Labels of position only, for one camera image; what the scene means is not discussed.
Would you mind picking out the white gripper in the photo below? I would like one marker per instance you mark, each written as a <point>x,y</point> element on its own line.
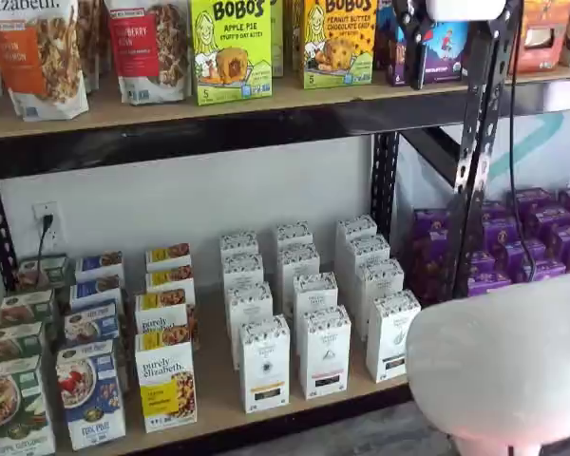
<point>465,8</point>

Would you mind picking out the white box green strip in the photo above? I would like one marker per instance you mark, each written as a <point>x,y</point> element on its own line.
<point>368,249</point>
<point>379,280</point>
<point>356,225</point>
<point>392,332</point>

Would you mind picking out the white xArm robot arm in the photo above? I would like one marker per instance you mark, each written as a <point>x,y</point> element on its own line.
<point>494,356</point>

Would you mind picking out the blue Z Bar snack box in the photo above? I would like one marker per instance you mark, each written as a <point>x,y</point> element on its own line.
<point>384,28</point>
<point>446,47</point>

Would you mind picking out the yellow Bobo's peanut butter box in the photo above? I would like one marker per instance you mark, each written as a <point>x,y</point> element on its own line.
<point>337,43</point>

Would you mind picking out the orange snack box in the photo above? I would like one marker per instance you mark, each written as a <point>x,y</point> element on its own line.
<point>541,52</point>

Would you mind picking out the green Bobo's apple pie box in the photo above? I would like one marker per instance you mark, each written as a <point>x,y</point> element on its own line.
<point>277,38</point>
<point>228,47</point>

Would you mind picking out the white box pink strip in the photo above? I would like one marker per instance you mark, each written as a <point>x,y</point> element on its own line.
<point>315,294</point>
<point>324,351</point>
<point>293,233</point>
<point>298,266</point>

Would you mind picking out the white box yellow strip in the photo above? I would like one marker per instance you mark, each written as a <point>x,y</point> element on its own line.
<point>242,271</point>
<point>264,366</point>
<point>247,309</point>
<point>239,243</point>

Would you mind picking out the yellow purely elizabeth granola box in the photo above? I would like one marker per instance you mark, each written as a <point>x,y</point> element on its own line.
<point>168,254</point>
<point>168,280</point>
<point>161,316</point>
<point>164,380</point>

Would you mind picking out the blue oatmeal box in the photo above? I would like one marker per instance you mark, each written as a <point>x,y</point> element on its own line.
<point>95,290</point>
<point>90,323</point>
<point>90,399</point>
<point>97,263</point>

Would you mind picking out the green oatmeal box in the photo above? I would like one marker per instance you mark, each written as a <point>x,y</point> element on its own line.
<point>9,342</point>
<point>26,309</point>
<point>14,413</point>
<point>43,273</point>

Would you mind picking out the red purely elizabeth granola bag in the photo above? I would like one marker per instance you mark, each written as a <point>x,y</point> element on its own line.
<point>138,47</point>

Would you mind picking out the orange purely elizabeth granola bag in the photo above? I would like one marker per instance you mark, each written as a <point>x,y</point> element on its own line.
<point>24,57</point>
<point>92,38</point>

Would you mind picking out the black metal shelf frame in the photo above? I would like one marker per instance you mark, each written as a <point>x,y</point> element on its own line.
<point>218,128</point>
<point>551,95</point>

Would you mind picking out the white wall outlet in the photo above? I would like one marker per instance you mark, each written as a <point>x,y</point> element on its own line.
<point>38,209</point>

